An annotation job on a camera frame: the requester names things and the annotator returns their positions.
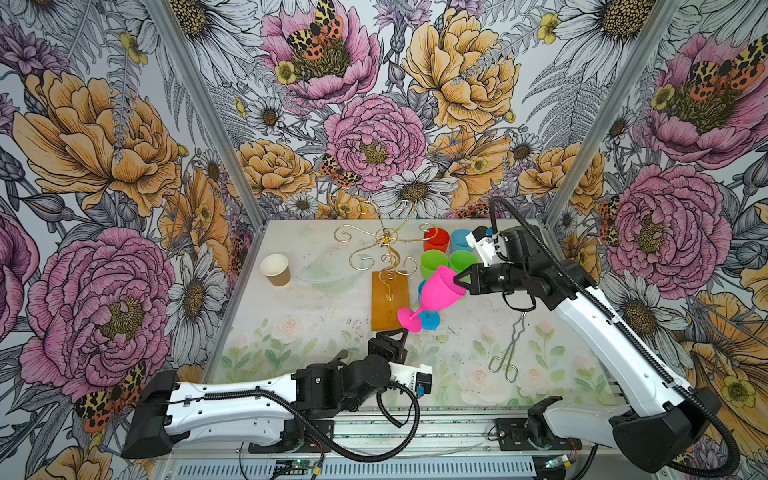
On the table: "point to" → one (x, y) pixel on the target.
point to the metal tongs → (511, 372)
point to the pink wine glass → (439, 291)
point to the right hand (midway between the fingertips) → (458, 289)
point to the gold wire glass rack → (389, 285)
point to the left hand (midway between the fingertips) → (396, 337)
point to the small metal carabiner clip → (343, 354)
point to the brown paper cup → (276, 268)
